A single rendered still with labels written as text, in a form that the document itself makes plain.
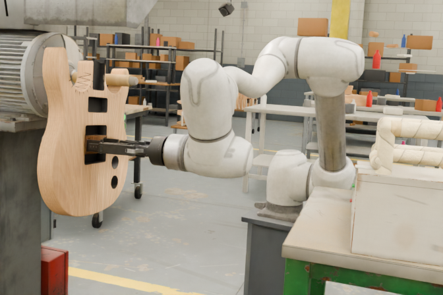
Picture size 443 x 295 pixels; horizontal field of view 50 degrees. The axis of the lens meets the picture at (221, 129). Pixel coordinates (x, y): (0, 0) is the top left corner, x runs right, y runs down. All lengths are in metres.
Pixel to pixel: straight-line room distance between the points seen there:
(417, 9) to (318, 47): 10.85
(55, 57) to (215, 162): 0.44
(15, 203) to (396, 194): 1.11
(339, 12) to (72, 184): 7.20
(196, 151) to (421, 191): 0.48
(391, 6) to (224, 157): 11.34
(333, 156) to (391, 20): 10.57
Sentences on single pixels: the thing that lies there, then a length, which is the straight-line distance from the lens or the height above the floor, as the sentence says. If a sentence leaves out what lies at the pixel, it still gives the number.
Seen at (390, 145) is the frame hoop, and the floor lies 1.16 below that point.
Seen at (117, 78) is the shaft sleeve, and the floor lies 1.25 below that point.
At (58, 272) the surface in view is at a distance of 1.83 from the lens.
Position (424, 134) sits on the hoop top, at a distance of 1.02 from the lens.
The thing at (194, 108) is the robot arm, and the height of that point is 1.21.
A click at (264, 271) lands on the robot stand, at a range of 2.03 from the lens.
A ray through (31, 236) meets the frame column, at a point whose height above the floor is 0.72.
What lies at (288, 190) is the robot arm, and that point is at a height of 0.82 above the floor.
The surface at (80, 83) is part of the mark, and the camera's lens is 1.27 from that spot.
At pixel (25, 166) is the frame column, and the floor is 0.96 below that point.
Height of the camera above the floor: 1.30
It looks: 7 degrees down
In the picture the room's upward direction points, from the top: 3 degrees clockwise
